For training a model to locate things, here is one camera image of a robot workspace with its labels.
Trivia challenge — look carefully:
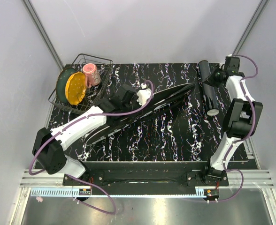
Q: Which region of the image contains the left aluminium frame post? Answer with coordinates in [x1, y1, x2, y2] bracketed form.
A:
[21, 0, 64, 69]

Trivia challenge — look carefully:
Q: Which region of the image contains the aluminium front frame rail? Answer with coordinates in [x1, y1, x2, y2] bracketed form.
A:
[15, 169, 276, 225]

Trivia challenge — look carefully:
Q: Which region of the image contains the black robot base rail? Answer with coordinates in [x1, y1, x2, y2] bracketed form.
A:
[63, 161, 229, 195]

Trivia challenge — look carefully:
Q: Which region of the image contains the dark green plate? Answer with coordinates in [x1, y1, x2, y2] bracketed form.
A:
[55, 67, 76, 103]

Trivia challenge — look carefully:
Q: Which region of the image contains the black shuttlecock tube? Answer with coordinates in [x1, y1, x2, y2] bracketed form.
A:
[198, 60, 219, 116]

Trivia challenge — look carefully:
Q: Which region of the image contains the small pink object on floor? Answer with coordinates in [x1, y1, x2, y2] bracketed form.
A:
[36, 196, 44, 203]

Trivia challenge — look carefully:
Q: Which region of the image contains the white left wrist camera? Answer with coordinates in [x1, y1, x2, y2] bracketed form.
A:
[137, 81, 153, 106]

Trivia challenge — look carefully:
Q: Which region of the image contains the black wire dish rack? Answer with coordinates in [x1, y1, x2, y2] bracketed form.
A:
[48, 53, 113, 115]

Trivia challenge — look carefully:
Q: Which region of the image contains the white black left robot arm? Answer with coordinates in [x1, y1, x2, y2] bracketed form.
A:
[32, 85, 152, 186]

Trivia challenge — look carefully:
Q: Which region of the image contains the aluminium frame post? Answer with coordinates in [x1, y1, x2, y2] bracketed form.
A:
[21, 0, 64, 69]
[232, 0, 270, 55]

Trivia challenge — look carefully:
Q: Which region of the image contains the black sport racket bag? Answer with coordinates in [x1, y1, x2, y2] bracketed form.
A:
[86, 83, 195, 145]

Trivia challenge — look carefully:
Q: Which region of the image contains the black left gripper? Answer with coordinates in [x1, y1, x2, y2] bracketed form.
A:
[122, 95, 146, 121]

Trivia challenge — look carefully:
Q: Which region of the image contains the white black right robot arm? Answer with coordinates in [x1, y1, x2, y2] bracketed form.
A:
[200, 55, 263, 186]

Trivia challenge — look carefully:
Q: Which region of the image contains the pink patterned mug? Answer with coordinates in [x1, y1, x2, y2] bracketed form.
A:
[82, 63, 101, 88]

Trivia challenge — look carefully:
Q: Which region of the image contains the yellow dotted plate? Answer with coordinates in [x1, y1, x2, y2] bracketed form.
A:
[65, 72, 86, 105]

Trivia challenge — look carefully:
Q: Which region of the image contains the right aluminium frame post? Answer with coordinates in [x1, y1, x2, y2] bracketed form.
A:
[232, 0, 270, 55]

